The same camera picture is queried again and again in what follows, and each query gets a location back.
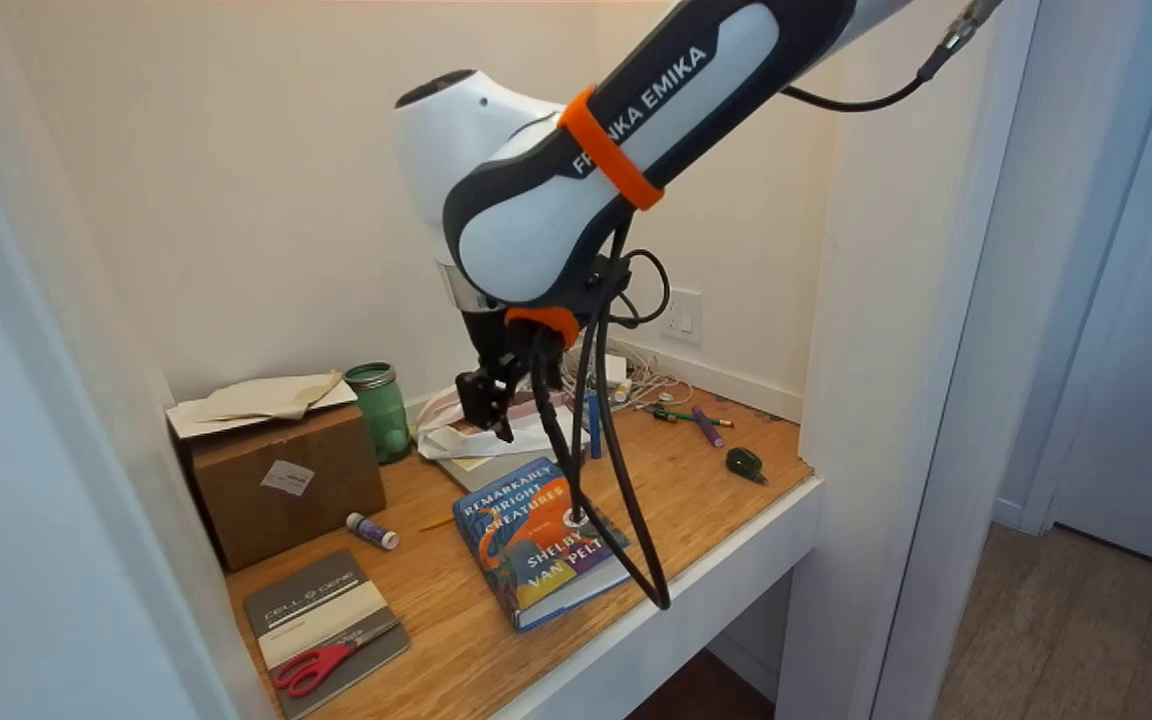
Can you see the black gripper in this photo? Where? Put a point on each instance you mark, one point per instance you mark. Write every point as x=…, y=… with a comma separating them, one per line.
x=499, y=352

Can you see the book with colourful cover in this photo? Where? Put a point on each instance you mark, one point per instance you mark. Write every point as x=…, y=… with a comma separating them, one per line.
x=539, y=544

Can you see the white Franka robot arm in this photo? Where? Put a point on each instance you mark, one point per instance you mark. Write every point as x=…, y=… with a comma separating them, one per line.
x=539, y=200

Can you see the stack of white papers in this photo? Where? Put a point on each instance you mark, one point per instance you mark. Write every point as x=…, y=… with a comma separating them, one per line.
x=448, y=446

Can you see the green cup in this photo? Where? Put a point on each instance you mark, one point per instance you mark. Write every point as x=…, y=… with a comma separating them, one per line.
x=382, y=412

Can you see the blue pen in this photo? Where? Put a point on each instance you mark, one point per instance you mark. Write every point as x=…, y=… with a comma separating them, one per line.
x=595, y=427

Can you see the white and purple glue stick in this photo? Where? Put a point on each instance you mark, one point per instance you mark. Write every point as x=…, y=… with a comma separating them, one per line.
x=375, y=528

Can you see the brown cardboard box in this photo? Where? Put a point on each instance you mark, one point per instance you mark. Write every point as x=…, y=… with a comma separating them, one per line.
x=283, y=484

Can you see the beige folded paper sheet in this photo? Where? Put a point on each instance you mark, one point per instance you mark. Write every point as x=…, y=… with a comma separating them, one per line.
x=259, y=401

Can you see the dark green teardrop gadget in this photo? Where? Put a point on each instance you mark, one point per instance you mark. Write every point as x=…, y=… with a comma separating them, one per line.
x=745, y=467

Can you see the red scissors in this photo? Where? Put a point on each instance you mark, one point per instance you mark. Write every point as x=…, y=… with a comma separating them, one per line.
x=312, y=667

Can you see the white door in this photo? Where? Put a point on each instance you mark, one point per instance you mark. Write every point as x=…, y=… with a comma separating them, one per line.
x=1137, y=401

